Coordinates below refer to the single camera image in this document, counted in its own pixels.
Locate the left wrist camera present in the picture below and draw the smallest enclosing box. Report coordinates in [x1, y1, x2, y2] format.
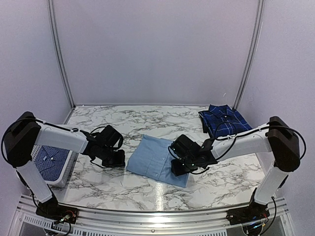
[96, 125, 124, 150]

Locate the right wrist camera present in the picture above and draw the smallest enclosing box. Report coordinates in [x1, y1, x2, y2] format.
[170, 134, 201, 159]

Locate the aluminium back table rail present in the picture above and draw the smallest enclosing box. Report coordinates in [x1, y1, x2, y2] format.
[73, 103, 236, 108]

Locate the blue checked shirt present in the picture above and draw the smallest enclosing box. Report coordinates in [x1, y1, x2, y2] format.
[34, 146, 70, 181]

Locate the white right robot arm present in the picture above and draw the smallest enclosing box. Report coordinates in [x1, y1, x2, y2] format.
[168, 116, 306, 225]

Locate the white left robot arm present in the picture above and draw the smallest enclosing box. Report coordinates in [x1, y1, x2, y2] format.
[0, 112, 125, 223]

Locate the aluminium front frame rail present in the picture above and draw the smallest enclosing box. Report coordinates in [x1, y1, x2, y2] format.
[7, 195, 297, 236]

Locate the white plastic basket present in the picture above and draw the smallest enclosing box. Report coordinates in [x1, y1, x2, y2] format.
[31, 145, 78, 188]

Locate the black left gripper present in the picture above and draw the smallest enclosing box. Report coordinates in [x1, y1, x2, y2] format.
[98, 145, 125, 168]

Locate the dark blue plaid shirt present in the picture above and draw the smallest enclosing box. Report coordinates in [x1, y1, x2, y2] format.
[198, 105, 252, 138]

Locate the right aluminium corner post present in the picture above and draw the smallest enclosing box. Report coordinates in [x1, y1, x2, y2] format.
[233, 0, 266, 110]

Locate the left aluminium corner post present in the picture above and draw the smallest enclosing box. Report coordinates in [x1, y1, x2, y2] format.
[47, 0, 76, 109]

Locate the aluminium corner post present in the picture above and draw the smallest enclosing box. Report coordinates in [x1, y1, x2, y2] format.
[233, 0, 266, 110]
[47, 0, 76, 109]

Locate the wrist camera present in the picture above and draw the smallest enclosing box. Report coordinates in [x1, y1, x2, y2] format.
[96, 125, 124, 150]
[170, 134, 201, 159]

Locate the light blue long sleeve shirt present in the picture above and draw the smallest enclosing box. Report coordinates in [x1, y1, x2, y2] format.
[126, 135, 189, 188]

